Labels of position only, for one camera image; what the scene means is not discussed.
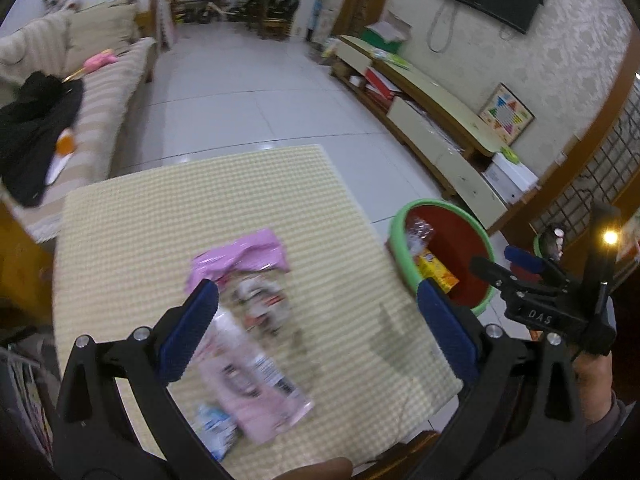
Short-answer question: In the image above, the black cloth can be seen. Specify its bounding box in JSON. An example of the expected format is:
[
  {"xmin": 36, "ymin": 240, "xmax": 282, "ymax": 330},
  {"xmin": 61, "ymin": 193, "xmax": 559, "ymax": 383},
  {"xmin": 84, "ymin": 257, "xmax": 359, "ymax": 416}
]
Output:
[{"xmin": 0, "ymin": 71, "xmax": 85, "ymax": 208}]

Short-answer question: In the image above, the pink toy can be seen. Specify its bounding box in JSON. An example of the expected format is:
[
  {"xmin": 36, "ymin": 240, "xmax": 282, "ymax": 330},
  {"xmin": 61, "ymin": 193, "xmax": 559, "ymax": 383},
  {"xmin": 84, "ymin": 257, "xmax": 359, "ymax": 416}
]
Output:
[{"xmin": 82, "ymin": 50, "xmax": 120, "ymax": 72}]

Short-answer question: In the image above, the stack of magazines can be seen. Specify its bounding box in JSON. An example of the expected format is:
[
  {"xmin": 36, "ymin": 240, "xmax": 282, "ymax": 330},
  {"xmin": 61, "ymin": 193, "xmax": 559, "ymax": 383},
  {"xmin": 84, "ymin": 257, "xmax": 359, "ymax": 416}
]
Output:
[{"xmin": 0, "ymin": 345, "xmax": 51, "ymax": 461}]

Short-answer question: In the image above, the wooden lattice screen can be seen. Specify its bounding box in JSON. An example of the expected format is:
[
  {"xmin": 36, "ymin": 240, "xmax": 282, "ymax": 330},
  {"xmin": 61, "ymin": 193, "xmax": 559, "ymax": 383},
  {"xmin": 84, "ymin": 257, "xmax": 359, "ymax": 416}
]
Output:
[{"xmin": 530, "ymin": 105, "xmax": 640, "ymax": 261}]

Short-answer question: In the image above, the beige cushion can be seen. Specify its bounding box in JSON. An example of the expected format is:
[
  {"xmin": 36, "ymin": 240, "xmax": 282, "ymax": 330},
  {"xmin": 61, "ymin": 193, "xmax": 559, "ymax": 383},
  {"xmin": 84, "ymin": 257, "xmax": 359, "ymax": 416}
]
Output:
[{"xmin": 65, "ymin": 2, "xmax": 141, "ymax": 68}]

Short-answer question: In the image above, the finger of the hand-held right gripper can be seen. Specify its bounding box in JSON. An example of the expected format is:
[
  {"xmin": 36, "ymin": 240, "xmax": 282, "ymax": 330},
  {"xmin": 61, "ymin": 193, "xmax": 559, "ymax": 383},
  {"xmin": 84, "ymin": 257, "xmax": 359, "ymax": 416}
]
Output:
[
  {"xmin": 470, "ymin": 256, "xmax": 531, "ymax": 295},
  {"xmin": 504, "ymin": 245, "xmax": 572, "ymax": 286}
]

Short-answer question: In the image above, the green and white box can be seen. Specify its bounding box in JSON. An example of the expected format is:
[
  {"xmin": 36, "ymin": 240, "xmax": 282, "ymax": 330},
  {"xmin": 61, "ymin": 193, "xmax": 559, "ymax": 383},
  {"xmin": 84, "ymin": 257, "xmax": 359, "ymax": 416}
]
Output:
[{"xmin": 360, "ymin": 22, "xmax": 408, "ymax": 53}]

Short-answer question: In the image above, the yellow and orange box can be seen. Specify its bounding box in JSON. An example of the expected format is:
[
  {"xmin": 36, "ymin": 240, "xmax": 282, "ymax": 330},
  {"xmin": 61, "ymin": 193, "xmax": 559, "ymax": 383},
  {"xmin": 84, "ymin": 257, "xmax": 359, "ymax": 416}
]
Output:
[{"xmin": 416, "ymin": 247, "xmax": 460, "ymax": 293}]

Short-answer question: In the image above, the pink plastic bag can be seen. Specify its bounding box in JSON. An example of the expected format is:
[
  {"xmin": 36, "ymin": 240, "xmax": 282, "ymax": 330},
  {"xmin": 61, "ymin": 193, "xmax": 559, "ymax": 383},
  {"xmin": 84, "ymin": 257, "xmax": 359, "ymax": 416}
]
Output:
[{"xmin": 184, "ymin": 228, "xmax": 291, "ymax": 293}]

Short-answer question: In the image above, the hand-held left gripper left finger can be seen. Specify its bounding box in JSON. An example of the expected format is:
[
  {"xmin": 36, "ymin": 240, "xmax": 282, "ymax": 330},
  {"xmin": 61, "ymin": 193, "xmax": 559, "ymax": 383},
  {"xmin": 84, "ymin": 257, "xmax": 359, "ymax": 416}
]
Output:
[{"xmin": 52, "ymin": 279, "xmax": 223, "ymax": 480}]

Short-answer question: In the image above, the person's right hand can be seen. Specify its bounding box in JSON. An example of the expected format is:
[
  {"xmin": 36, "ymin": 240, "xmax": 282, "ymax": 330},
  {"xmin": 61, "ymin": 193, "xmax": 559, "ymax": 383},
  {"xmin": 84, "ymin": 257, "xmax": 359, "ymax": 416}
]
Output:
[{"xmin": 570, "ymin": 350, "xmax": 616, "ymax": 426}]

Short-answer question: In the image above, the white cardboard box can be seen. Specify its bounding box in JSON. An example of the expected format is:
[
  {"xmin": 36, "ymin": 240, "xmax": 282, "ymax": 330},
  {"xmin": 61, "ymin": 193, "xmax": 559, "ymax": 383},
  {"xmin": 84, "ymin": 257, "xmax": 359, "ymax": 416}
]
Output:
[{"xmin": 482, "ymin": 152, "xmax": 540, "ymax": 206}]

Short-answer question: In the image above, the green-rimmed red basin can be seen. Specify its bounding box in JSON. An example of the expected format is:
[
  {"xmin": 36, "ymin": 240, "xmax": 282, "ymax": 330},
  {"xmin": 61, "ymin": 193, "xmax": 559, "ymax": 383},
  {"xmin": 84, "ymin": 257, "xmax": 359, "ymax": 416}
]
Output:
[{"xmin": 389, "ymin": 200, "xmax": 496, "ymax": 317}]

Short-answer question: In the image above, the beige striped sofa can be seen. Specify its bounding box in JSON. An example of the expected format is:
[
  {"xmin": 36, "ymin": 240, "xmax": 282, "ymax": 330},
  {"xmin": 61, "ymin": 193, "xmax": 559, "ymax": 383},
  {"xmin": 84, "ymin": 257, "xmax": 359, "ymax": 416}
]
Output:
[{"xmin": 0, "ymin": 2, "xmax": 158, "ymax": 241}]

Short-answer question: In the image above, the crumpled brown wrapper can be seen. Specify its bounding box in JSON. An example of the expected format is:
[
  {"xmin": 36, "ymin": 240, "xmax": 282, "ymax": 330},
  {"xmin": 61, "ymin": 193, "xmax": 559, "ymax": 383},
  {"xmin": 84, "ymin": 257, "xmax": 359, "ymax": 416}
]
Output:
[{"xmin": 230, "ymin": 272, "xmax": 296, "ymax": 336}]

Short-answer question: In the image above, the wooden chair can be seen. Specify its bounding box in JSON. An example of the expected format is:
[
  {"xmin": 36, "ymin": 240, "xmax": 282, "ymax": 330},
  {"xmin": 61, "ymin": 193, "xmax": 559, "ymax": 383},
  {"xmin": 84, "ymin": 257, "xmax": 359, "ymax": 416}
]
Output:
[{"xmin": 0, "ymin": 185, "xmax": 56, "ymax": 331}]

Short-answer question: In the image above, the long wooden television cabinet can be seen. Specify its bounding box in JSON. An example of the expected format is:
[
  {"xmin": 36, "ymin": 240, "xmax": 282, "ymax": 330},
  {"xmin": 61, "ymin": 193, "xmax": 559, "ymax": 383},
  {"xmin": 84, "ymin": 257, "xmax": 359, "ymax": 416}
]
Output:
[{"xmin": 330, "ymin": 35, "xmax": 511, "ymax": 218}]

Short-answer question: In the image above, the star checkers game board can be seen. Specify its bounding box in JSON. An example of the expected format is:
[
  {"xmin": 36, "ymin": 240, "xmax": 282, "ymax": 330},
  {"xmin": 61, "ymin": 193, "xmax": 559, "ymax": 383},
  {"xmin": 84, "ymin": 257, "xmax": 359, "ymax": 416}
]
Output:
[{"xmin": 477, "ymin": 83, "xmax": 536, "ymax": 146}]

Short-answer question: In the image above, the light pink plastic package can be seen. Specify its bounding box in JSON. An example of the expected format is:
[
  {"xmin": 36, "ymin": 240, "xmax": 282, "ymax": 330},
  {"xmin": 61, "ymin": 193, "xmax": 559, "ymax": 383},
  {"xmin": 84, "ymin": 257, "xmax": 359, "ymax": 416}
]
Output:
[{"xmin": 192, "ymin": 305, "xmax": 315, "ymax": 443}]

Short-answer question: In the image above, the person's right forearm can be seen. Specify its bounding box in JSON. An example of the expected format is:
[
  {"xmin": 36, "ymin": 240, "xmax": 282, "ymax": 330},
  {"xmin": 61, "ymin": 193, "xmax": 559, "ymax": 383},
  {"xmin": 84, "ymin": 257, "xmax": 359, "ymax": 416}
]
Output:
[{"xmin": 582, "ymin": 390, "xmax": 633, "ymax": 461}]

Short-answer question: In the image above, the yellow checkered tablecloth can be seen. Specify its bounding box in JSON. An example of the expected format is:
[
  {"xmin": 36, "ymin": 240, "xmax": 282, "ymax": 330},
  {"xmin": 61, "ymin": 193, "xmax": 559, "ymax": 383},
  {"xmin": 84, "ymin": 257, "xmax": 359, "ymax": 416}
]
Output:
[{"xmin": 52, "ymin": 145, "xmax": 463, "ymax": 471}]

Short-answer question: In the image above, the blue and white plastic wrapper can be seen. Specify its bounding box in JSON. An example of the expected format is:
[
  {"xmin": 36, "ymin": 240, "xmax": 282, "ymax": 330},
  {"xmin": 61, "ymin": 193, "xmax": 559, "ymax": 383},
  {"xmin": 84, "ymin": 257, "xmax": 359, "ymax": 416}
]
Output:
[{"xmin": 195, "ymin": 402, "xmax": 241, "ymax": 461}]

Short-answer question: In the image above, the white bottle with orange cap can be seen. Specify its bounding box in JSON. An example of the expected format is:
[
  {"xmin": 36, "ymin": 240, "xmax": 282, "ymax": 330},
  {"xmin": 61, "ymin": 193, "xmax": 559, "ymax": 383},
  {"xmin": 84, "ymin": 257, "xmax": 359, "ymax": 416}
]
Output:
[{"xmin": 44, "ymin": 129, "xmax": 76, "ymax": 186}]

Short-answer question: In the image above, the red folder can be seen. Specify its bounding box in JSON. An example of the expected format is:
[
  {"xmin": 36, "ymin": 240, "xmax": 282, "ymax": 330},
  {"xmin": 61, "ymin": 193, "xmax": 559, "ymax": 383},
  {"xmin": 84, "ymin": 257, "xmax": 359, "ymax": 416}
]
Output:
[{"xmin": 365, "ymin": 67, "xmax": 401, "ymax": 103}]

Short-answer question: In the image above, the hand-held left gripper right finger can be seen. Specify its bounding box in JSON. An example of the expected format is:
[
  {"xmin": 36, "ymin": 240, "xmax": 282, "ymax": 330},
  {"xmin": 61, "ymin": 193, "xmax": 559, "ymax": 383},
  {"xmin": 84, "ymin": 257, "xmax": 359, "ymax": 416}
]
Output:
[{"xmin": 416, "ymin": 276, "xmax": 593, "ymax": 480}]

